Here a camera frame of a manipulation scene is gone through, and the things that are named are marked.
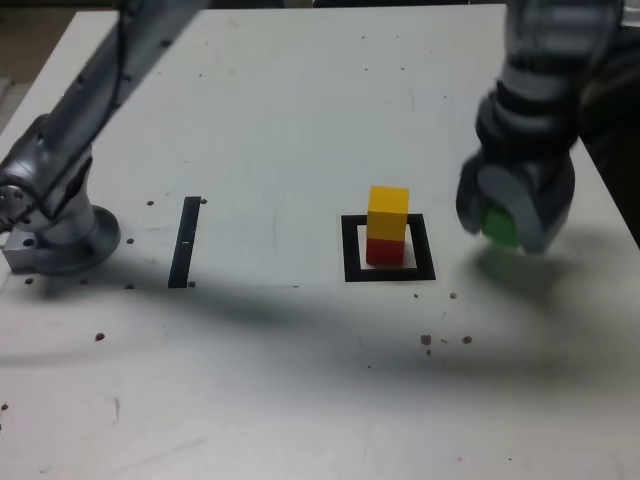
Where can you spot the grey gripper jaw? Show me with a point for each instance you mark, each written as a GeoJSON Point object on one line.
{"type": "Point", "coordinates": [545, 210]}
{"type": "Point", "coordinates": [467, 200]}

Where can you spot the green cube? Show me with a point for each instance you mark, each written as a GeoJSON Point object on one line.
{"type": "Point", "coordinates": [500, 230]}

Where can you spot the yellow cube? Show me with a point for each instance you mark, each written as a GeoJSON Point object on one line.
{"type": "Point", "coordinates": [387, 215]}

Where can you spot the red cube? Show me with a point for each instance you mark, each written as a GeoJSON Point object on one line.
{"type": "Point", "coordinates": [384, 252]}

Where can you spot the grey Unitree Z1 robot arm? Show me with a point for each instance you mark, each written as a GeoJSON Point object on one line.
{"type": "Point", "coordinates": [55, 220]}

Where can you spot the black tape square outline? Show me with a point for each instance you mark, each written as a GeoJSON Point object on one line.
{"type": "Point", "coordinates": [350, 250]}

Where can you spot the person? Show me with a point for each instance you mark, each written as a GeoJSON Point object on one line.
{"type": "Point", "coordinates": [622, 110]}

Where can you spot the black tape strip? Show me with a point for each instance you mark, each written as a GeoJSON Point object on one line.
{"type": "Point", "coordinates": [184, 240]}

